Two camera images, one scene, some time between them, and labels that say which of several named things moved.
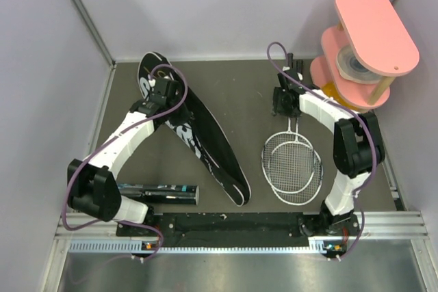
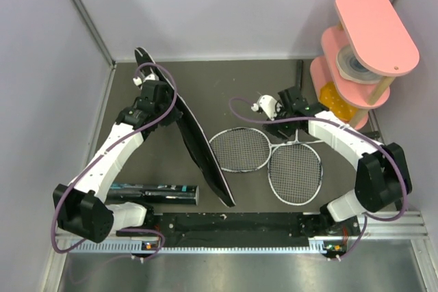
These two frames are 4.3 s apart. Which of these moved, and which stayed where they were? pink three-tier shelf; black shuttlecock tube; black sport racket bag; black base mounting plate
Moved: black sport racket bag
Stayed: black base mounting plate; pink three-tier shelf; black shuttlecock tube
